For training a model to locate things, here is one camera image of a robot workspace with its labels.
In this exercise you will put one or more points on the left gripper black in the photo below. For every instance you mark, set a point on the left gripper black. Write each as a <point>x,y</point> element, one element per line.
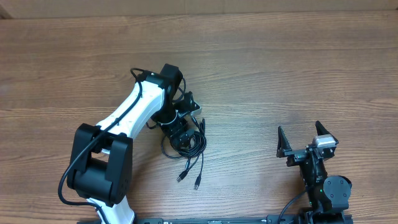
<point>182,137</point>

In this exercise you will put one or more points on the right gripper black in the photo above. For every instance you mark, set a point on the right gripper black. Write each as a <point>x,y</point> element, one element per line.
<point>302,154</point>

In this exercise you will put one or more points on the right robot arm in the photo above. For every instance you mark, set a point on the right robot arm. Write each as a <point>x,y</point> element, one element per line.
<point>328,195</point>

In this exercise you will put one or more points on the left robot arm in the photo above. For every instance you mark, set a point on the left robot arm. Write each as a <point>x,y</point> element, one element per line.
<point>100,168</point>

